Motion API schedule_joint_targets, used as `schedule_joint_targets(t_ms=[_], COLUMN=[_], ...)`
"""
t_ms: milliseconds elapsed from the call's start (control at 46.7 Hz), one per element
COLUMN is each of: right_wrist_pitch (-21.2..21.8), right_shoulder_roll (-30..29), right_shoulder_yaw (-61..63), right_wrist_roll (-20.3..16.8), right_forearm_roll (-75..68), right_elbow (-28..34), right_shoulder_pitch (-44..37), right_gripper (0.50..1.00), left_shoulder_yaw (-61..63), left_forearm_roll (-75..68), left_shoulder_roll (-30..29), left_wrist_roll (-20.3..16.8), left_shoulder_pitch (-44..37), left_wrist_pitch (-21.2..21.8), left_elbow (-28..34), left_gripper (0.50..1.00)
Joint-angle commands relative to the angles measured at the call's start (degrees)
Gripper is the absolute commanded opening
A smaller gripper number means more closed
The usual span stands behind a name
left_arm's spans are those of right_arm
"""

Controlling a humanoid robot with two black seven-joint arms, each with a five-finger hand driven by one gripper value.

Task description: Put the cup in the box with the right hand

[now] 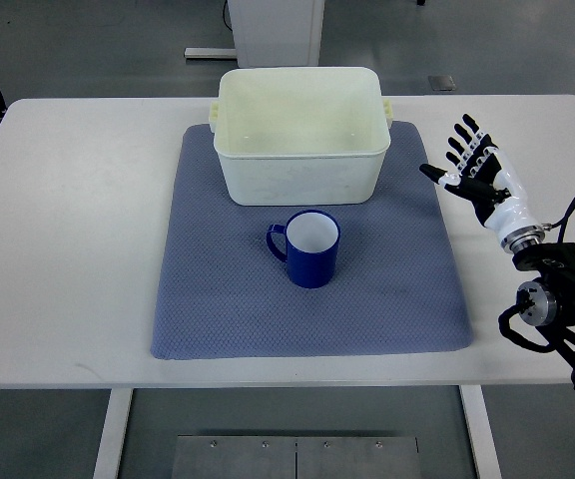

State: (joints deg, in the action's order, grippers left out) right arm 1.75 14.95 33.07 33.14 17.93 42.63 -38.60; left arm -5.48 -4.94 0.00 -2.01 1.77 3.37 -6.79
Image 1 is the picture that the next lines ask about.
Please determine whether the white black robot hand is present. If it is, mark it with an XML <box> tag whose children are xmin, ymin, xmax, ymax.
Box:
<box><xmin>419</xmin><ymin>114</ymin><xmax>545</xmax><ymax>253</ymax></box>

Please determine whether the blue mug white inside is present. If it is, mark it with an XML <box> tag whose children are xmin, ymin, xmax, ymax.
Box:
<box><xmin>266</xmin><ymin>210</ymin><xmax>341</xmax><ymax>288</ymax></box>

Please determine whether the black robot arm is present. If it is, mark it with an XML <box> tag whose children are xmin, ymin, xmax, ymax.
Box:
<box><xmin>498</xmin><ymin>242</ymin><xmax>575</xmax><ymax>390</ymax></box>

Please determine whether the white plastic box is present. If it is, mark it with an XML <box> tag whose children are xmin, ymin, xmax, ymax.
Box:
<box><xmin>209</xmin><ymin>67</ymin><xmax>392</xmax><ymax>206</ymax></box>

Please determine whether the grey floor socket plate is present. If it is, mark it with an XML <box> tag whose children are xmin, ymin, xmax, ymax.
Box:
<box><xmin>427</xmin><ymin>75</ymin><xmax>457</xmax><ymax>92</ymax></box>

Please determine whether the right white table leg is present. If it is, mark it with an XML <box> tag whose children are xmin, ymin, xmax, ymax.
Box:
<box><xmin>459</xmin><ymin>385</ymin><xmax>502</xmax><ymax>479</ymax></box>

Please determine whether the white table leg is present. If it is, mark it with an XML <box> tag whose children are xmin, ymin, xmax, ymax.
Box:
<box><xmin>459</xmin><ymin>385</ymin><xmax>502</xmax><ymax>479</ymax></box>
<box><xmin>93</xmin><ymin>388</ymin><xmax>133</xmax><ymax>479</ymax></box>

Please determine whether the blue textured mat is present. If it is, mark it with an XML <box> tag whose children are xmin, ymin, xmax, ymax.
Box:
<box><xmin>151</xmin><ymin>122</ymin><xmax>473</xmax><ymax>360</ymax></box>

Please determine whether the metal floor plate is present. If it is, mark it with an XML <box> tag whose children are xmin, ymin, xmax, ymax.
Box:
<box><xmin>172</xmin><ymin>435</ymin><xmax>421</xmax><ymax>478</ymax></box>

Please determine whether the left white table leg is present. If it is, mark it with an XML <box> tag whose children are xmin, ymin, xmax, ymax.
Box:
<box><xmin>93</xmin><ymin>388</ymin><xmax>133</xmax><ymax>479</ymax></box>

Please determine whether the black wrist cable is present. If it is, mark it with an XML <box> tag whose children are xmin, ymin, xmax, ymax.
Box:
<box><xmin>541</xmin><ymin>193</ymin><xmax>575</xmax><ymax>245</ymax></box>

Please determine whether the white pedestal column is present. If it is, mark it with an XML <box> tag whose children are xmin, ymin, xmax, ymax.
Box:
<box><xmin>184</xmin><ymin>0</ymin><xmax>326</xmax><ymax>69</ymax></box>

